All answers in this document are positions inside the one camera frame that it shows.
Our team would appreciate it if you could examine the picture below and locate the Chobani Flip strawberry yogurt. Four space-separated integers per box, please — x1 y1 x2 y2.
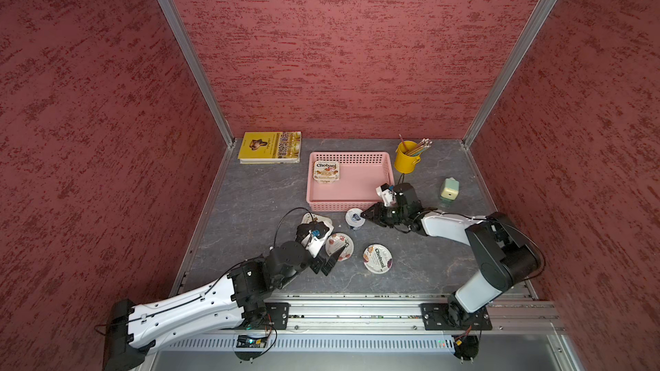
312 160 340 184

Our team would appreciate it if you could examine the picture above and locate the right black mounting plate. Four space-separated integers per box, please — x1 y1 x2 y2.
419 303 493 331

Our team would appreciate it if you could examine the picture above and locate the Chobani passion fruit yogurt tub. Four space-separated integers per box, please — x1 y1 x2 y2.
363 244 393 275

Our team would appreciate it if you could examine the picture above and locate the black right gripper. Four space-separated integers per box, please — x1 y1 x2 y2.
359 202 407 228

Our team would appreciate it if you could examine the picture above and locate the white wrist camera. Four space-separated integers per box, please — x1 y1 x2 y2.
376 184 396 207
297 221 333 258

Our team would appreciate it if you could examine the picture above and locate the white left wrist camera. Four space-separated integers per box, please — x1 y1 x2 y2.
297 221 333 258

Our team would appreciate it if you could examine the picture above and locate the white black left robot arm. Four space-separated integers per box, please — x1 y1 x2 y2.
102 240 342 370

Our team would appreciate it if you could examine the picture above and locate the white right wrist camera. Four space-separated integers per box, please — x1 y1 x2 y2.
376 184 396 207

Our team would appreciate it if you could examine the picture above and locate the small Dairy Farmers yogurt cup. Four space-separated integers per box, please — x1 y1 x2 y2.
345 208 366 230

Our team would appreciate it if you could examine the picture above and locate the yellow book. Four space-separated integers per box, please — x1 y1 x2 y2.
238 132 302 164

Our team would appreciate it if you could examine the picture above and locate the right aluminium corner post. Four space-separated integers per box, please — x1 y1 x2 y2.
462 0 558 150

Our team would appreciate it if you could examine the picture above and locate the yellow metal pencil cup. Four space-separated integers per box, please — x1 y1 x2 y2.
394 141 421 175

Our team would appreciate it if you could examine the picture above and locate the bundle of coloured pencils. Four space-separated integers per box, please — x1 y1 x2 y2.
403 138 433 156

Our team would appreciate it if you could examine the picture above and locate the Chobani Flip chocolate yogurt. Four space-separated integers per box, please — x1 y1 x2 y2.
301 213 333 228

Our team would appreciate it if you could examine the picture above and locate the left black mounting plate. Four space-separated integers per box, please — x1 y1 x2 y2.
264 302 290 331

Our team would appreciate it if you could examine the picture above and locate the left aluminium corner post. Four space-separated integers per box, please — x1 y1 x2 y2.
156 0 235 148

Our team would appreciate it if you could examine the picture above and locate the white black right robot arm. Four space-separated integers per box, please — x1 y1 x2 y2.
361 183 546 328

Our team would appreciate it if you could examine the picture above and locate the Chobani raspberry yogurt tub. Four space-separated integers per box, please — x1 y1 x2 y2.
325 233 355 262

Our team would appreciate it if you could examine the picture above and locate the pink plastic basket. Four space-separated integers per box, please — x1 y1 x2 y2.
306 151 394 212

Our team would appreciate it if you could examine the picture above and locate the white perforated cable duct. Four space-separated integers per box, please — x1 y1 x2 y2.
165 334 455 354

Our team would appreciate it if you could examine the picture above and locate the black mounting plate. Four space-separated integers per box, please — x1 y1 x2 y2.
264 302 290 331
419 303 493 331

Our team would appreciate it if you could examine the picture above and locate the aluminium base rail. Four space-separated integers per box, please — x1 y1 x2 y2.
266 294 567 336

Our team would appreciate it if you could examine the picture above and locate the aluminium corner post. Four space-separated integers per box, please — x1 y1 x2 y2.
462 0 558 150
156 0 235 148

